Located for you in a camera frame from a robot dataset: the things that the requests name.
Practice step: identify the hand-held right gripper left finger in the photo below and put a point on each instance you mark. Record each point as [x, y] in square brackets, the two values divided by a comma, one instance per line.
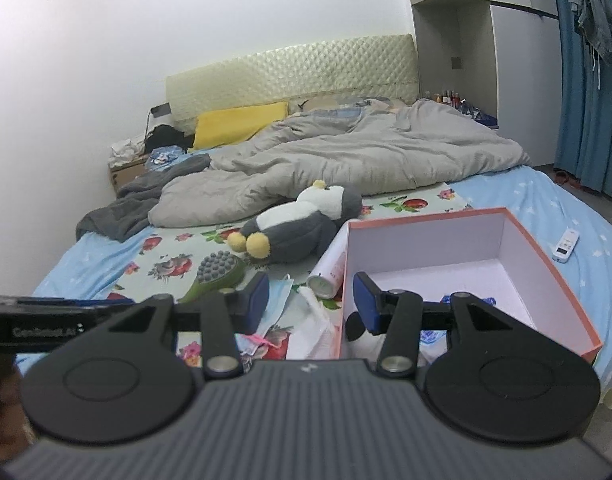
[258, 302]

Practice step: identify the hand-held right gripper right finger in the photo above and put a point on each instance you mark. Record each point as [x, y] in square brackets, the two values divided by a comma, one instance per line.
[366, 302]

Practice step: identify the small panda plush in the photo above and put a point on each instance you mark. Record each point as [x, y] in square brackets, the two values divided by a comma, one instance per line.
[356, 325]

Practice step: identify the pink cardboard box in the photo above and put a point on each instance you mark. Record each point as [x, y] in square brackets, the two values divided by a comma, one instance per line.
[425, 240]

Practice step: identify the blue printed packet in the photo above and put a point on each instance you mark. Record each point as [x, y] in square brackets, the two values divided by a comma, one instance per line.
[478, 301]

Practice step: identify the blue face mask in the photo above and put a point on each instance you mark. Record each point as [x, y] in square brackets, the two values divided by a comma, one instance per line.
[281, 300]

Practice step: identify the white pink spray can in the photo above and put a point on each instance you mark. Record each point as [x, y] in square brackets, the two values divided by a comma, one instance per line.
[328, 275]

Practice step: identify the green massage brush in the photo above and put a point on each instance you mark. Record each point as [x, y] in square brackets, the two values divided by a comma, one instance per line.
[216, 267]

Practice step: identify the grey white penguin plush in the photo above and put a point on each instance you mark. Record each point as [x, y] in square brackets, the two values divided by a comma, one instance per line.
[296, 232]

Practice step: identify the light grey duvet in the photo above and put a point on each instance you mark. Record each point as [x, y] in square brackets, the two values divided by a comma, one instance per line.
[361, 155]

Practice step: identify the dark grey blanket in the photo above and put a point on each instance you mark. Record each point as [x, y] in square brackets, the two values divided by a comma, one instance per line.
[126, 205]

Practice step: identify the blue patterned bag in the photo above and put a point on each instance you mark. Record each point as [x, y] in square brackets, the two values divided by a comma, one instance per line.
[166, 156]

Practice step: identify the brown cardboard box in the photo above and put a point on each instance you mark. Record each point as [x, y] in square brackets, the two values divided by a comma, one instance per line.
[128, 175]

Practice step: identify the yellow pillow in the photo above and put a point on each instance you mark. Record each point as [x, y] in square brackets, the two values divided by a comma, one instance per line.
[231, 122]

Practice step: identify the black bag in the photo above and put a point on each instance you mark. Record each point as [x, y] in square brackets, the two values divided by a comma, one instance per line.
[168, 137]

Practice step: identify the white cloth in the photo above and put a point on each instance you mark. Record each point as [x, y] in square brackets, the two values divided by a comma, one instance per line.
[126, 150]

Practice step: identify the light blue bed sheet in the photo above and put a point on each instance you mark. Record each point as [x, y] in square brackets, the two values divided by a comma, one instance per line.
[535, 200]

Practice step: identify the white remote control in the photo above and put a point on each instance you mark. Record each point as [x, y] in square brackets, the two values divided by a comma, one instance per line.
[566, 245]

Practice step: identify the row of small bottles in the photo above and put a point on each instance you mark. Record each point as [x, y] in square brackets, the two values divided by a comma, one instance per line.
[443, 97]

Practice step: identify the cream quilted headboard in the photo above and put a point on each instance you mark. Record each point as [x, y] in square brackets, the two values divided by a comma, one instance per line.
[286, 70]

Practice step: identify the red slipper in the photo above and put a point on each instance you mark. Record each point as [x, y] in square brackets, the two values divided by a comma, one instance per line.
[568, 178]

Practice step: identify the white wardrobe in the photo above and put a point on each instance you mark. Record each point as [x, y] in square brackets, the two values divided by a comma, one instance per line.
[515, 85]

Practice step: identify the blue curtain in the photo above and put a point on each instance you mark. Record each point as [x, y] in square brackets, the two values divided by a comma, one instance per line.
[585, 125]

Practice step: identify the hanging grey clothes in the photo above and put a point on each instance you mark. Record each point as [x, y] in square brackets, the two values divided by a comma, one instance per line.
[595, 10]

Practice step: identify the black wall socket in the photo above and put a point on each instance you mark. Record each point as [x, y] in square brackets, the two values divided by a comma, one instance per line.
[161, 108]

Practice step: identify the grey wall switch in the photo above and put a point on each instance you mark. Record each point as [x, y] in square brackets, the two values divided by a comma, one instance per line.
[456, 62]

